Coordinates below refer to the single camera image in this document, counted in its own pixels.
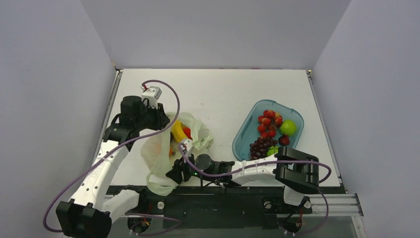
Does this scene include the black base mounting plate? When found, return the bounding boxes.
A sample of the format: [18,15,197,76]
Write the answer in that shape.
[107,185,313,229]

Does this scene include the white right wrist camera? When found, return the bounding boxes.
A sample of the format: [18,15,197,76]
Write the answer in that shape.
[178,138,194,158]

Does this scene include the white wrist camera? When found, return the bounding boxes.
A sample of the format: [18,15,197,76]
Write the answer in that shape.
[178,138,194,158]
[141,86,162,109]

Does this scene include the red fake bell pepper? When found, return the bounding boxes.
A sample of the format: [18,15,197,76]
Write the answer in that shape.
[182,126,192,139]

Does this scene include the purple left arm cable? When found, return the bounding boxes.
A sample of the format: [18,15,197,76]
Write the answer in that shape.
[43,79,181,233]

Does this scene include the dark purple fake grapes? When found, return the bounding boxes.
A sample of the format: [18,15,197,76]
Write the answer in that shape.
[249,137,278,160]

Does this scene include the red fake strawberry bunch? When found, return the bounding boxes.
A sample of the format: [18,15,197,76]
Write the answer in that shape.
[257,110,283,138]

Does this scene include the green striped fake melon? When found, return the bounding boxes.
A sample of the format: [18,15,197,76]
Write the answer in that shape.
[266,146,279,157]

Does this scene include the yellow fake banana bunch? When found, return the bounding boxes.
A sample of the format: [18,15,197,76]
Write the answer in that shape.
[171,120,188,143]

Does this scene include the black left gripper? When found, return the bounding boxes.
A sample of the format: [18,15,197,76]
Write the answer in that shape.
[135,101,170,131]

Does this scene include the teal plastic tray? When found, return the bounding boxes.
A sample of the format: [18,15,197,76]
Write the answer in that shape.
[231,99,305,162]

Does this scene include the light green plastic bag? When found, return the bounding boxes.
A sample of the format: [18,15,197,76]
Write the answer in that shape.
[140,112,213,196]

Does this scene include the green fake apple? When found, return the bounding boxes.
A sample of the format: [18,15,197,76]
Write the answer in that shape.
[279,119,297,136]

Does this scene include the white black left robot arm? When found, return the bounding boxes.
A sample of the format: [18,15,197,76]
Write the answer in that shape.
[55,96,170,238]

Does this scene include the dark red fake fruit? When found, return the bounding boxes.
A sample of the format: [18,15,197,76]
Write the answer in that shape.
[278,134,290,146]

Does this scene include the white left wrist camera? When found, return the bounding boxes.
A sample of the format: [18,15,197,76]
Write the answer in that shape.
[141,86,162,109]

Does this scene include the aluminium frame rail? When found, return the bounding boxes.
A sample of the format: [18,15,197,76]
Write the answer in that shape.
[309,193,364,217]

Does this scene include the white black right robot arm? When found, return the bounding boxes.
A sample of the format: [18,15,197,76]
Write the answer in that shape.
[165,147,320,212]

